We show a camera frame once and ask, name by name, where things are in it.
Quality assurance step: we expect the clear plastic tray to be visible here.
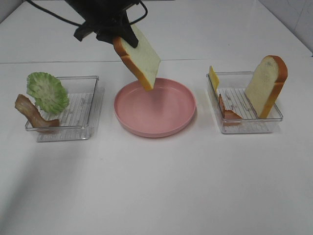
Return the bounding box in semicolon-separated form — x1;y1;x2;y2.
25;75;104;142
206;71;283;134

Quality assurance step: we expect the bread slice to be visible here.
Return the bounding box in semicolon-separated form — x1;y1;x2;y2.
245;55;288;119
113;24;160;91

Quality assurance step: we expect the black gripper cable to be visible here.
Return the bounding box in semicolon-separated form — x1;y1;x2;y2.
26;0;149;27

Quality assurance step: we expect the pink round plate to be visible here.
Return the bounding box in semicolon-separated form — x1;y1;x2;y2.
113;78;197;138

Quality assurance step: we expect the pink bacon strip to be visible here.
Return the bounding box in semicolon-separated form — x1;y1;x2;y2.
219;94;242;120

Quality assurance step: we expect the clear left plastic tray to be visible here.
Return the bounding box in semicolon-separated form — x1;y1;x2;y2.
25;75;104;142

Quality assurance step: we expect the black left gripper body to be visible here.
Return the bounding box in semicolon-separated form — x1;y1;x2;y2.
66;0;137;42

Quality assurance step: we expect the green lettuce leaf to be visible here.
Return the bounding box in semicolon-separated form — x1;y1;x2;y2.
26;72;69;115

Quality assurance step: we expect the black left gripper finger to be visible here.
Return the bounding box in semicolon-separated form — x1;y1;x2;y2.
119;23;138;48

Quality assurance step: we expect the clear right plastic tray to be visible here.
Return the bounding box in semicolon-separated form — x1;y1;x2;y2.
206;71;283;134

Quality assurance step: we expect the dark brown bacon strip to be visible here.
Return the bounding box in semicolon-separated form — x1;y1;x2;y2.
15;94;60;128

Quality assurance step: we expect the yellow cheese slice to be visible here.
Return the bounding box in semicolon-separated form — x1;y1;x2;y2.
209;66;219;95

